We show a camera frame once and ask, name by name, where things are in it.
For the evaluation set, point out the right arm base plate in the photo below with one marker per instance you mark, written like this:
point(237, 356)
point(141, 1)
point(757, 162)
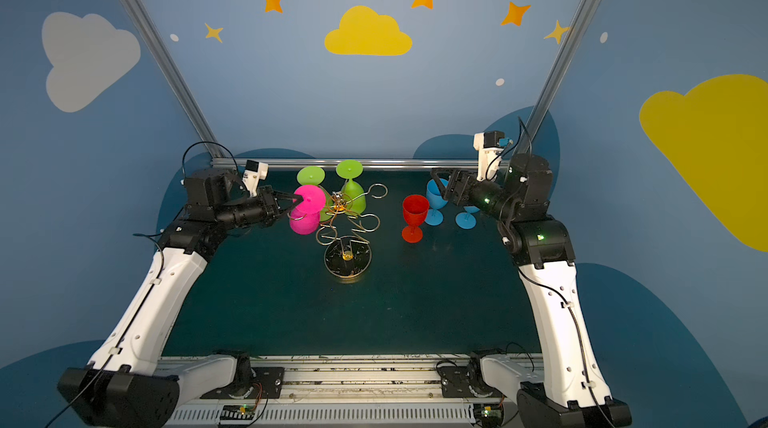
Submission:
point(463, 381)

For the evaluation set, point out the red wine glass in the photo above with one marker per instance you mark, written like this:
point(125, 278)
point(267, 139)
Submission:
point(415, 209)

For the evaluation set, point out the green wine glass rear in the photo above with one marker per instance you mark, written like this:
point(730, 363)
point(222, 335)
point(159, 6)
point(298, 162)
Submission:
point(352, 192)

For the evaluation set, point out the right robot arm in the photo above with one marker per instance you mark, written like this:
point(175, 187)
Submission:
point(571, 391)

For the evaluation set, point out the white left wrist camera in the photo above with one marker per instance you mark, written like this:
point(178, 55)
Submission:
point(254, 172)

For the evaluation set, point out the left green circuit board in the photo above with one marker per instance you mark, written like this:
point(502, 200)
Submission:
point(236, 415)

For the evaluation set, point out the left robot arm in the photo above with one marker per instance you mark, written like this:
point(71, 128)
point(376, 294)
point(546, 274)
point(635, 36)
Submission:
point(119, 386)

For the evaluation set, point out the pink wine glass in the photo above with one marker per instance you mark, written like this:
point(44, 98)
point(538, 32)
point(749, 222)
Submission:
point(304, 219)

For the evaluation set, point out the green wine glass front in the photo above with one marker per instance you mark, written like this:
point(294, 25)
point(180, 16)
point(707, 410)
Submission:
point(315, 175)

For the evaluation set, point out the green wine glass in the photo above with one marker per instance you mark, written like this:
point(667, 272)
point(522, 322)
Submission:
point(352, 192)
point(315, 175)

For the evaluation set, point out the metal base rail platform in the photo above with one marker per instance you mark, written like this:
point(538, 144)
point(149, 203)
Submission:
point(360, 391)

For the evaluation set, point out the gold wire glass rack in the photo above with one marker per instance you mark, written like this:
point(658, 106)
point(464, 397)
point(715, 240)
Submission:
point(348, 253)

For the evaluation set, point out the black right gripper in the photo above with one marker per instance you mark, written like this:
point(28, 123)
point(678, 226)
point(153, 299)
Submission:
point(453, 189)

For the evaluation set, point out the green circuit board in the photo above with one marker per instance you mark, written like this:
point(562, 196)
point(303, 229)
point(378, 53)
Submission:
point(236, 415)
point(488, 415)

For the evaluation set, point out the aluminium frame rails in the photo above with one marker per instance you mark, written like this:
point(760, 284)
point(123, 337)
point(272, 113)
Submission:
point(140, 17)

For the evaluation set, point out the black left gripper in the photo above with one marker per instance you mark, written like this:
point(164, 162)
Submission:
point(273, 207)

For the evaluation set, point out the blue wine glass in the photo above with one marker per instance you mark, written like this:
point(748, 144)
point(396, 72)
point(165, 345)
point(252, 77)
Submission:
point(434, 215)
point(466, 218)

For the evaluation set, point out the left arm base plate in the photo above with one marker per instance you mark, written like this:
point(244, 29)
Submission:
point(263, 383)

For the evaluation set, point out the right green circuit board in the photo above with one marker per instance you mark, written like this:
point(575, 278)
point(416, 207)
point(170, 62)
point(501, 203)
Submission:
point(488, 415)

